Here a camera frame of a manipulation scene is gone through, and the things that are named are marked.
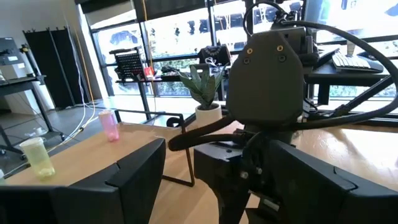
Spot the grey equipment box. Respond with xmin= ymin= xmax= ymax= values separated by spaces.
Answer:
xmin=0 ymin=36 xmax=24 ymax=78

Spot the green succulent in white pot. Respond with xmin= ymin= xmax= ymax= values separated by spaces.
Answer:
xmin=178 ymin=63 xmax=229 ymax=129

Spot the black desk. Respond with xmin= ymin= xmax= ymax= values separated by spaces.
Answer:
xmin=303 ymin=60 xmax=398 ymax=108

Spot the black round object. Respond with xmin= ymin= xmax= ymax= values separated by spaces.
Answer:
xmin=197 ymin=44 xmax=233 ymax=68

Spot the black pegboard stand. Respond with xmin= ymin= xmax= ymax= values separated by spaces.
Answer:
xmin=108 ymin=46 xmax=156 ymax=122

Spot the black side table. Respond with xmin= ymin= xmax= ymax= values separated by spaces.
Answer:
xmin=0 ymin=74 xmax=67 ymax=159

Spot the computer keyboard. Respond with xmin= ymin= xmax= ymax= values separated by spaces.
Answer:
xmin=330 ymin=49 xmax=385 ymax=75

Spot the wooden shelf with black legs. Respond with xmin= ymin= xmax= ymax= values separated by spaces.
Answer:
xmin=0 ymin=108 xmax=197 ymax=189

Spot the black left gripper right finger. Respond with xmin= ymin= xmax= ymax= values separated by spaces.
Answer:
xmin=269 ymin=139 xmax=398 ymax=224

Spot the yellow medicine bottle white cap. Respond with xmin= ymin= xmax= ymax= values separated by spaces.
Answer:
xmin=19 ymin=136 xmax=57 ymax=181

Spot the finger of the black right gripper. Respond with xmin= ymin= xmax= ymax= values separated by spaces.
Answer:
xmin=214 ymin=185 xmax=251 ymax=224
xmin=245 ymin=194 xmax=282 ymax=224

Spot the black folding screen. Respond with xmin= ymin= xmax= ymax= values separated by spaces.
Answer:
xmin=22 ymin=27 xmax=91 ymax=110

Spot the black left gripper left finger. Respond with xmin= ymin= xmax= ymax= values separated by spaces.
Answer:
xmin=51 ymin=138 xmax=167 ymax=224

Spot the pink medicine bottle white cap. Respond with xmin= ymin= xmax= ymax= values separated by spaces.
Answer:
xmin=98 ymin=109 xmax=121 ymax=142

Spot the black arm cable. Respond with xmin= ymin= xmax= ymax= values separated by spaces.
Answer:
xmin=167 ymin=20 xmax=398 ymax=152

